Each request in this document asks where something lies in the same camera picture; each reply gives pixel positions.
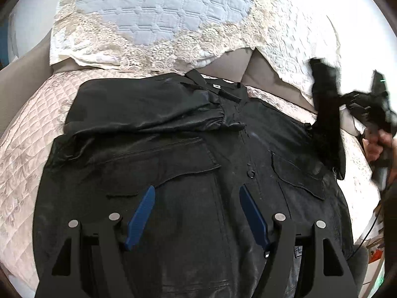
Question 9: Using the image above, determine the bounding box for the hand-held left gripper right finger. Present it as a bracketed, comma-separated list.
[239, 185, 362, 298]

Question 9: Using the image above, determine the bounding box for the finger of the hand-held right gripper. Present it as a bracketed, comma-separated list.
[339, 91, 370, 116]

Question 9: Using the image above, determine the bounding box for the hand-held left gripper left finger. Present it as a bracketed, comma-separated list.
[35, 185, 156, 298]

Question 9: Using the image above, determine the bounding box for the black leather jacket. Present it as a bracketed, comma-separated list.
[32, 58, 356, 298]

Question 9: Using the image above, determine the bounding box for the person's right hand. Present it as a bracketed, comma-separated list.
[364, 130, 397, 163]

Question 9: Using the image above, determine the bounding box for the pink quilted blanket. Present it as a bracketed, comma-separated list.
[0, 68, 383, 281]

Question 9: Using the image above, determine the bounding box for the white lace-trimmed quilted cover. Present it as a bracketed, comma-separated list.
[50, 0, 345, 100]

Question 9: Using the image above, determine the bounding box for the black cable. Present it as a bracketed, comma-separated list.
[350, 203, 386, 257]

